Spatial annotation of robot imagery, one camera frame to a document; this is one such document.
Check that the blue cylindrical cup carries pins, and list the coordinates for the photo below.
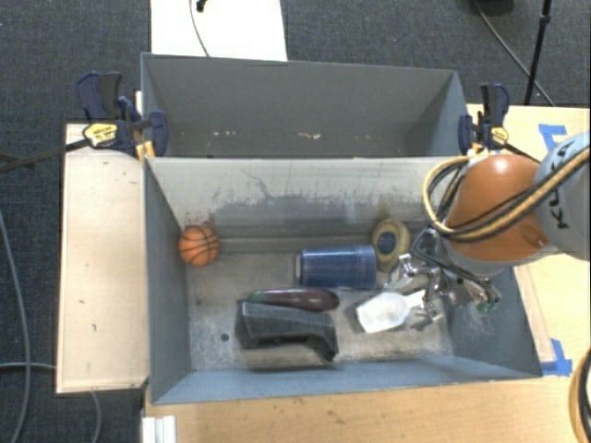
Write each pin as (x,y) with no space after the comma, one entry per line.
(337,266)

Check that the yellow and blue tape measure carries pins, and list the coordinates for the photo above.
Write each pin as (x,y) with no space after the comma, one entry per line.
(390,243)

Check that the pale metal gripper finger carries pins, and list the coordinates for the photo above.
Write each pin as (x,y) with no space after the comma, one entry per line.
(408,266)
(427,315)

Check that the small orange basketball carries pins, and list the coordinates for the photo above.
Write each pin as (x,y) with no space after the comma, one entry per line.
(198,246)

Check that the purple toy eggplant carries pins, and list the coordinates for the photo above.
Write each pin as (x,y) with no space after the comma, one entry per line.
(300,298)

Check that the white plastic scoop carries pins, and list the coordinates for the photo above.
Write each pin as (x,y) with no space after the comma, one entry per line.
(381,313)

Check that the pale wood board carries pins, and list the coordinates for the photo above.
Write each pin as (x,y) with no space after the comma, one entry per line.
(104,266)

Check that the black stapler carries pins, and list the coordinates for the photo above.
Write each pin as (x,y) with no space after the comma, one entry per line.
(281,328)

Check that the grey metal bin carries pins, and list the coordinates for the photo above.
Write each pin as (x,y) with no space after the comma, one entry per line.
(295,109)

